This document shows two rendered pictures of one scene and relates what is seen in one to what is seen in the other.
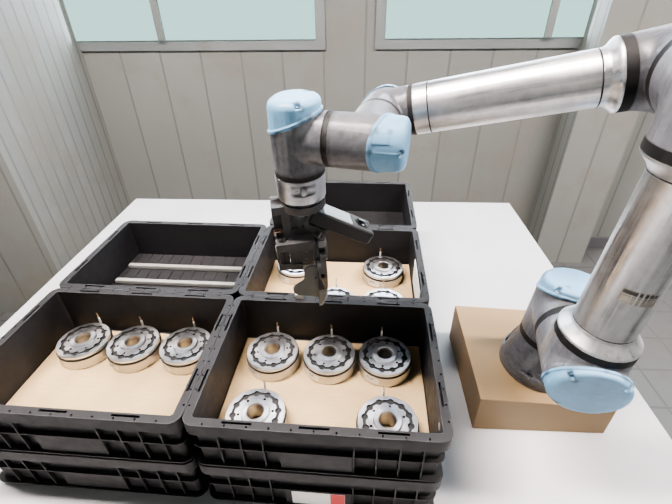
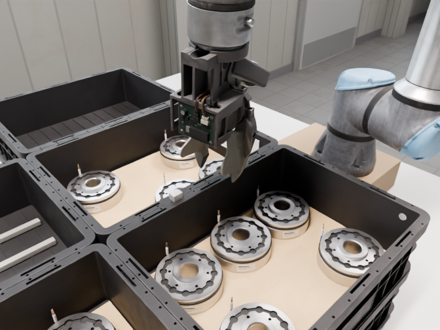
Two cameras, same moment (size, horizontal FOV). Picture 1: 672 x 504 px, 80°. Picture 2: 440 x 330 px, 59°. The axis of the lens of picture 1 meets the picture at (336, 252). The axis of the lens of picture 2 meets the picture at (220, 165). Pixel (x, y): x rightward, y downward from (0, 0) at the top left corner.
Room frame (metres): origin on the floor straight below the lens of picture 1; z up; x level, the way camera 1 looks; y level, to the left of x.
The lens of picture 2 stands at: (0.26, 0.39, 1.32)
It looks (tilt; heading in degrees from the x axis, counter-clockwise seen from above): 34 degrees down; 312
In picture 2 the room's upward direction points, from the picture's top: straight up
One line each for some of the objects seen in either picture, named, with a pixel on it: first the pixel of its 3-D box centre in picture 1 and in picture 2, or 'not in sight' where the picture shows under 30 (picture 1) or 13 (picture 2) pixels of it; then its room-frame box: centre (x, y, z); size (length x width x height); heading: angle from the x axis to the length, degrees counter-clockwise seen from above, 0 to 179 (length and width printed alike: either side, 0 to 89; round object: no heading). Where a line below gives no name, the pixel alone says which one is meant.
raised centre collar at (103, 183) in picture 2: not in sight; (93, 183); (0.86, 0.10, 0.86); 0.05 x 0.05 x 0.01
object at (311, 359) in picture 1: (329, 353); (240, 237); (0.56, 0.02, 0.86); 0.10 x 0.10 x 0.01
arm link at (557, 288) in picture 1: (566, 308); (363, 99); (0.57, -0.43, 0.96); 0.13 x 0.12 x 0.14; 164
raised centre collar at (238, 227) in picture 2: (329, 352); (240, 235); (0.56, 0.02, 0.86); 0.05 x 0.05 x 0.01
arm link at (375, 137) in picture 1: (369, 138); not in sight; (0.55, -0.05, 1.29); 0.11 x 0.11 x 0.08; 74
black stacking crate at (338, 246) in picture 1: (337, 279); (158, 175); (0.79, 0.00, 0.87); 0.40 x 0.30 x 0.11; 85
